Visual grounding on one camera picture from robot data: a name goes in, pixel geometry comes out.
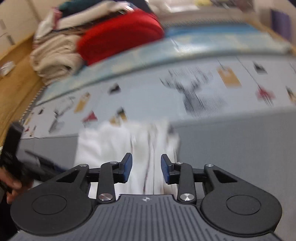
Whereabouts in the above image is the dark green folded garment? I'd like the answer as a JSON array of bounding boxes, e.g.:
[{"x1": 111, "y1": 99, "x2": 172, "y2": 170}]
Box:
[{"x1": 58, "y1": 0, "x2": 121, "y2": 17}]

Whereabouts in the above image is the light blue patterned quilt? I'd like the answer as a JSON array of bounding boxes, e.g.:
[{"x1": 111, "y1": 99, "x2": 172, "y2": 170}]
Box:
[{"x1": 36, "y1": 22, "x2": 292, "y2": 105}]

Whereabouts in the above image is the red folded garment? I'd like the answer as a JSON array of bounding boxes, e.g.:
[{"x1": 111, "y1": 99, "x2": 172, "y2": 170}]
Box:
[{"x1": 77, "y1": 9, "x2": 165, "y2": 65}]

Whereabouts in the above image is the left hand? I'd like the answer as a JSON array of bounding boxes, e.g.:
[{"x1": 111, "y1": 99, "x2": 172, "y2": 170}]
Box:
[{"x1": 0, "y1": 167, "x2": 34, "y2": 204}]

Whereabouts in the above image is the grey patterned bed sheet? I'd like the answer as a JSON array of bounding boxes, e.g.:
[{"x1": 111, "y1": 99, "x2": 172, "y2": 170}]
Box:
[{"x1": 18, "y1": 56, "x2": 295, "y2": 240}]

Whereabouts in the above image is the purple box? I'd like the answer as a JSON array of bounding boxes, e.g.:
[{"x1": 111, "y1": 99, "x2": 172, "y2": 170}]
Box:
[{"x1": 271, "y1": 9, "x2": 292, "y2": 41}]

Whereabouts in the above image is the beige folded blanket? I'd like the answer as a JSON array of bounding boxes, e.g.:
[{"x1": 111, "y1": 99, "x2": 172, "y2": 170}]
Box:
[{"x1": 30, "y1": 35, "x2": 84, "y2": 85}]

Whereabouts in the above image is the white t-shirt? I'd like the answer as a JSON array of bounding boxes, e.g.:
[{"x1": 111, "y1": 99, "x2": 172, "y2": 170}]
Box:
[{"x1": 74, "y1": 120, "x2": 180, "y2": 197}]

